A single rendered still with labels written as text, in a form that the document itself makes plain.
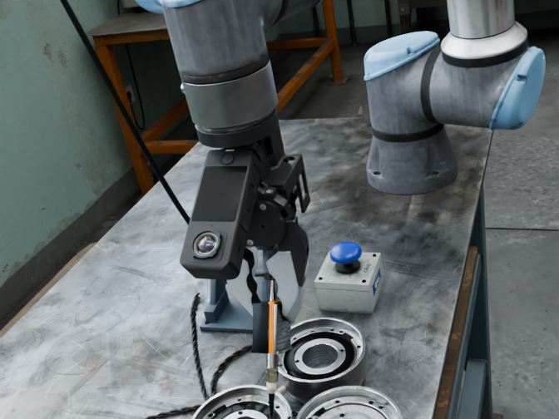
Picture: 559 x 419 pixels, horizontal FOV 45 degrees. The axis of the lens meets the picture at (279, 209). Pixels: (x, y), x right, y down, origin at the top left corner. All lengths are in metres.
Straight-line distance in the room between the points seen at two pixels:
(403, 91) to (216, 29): 0.55
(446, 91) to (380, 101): 0.11
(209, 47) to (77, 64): 2.47
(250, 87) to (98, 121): 2.54
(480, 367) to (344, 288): 0.80
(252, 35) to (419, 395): 0.41
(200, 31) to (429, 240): 0.55
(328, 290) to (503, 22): 0.42
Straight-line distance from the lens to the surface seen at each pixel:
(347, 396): 0.72
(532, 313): 2.12
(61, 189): 2.86
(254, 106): 0.55
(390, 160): 1.09
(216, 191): 0.57
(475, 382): 1.56
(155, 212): 1.21
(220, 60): 0.53
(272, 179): 0.60
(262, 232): 0.60
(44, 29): 2.86
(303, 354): 0.77
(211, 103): 0.55
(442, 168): 1.11
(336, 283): 0.84
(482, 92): 0.98
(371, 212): 1.06
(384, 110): 1.07
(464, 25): 0.96
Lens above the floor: 1.33
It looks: 28 degrees down
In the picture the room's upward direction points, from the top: 12 degrees counter-clockwise
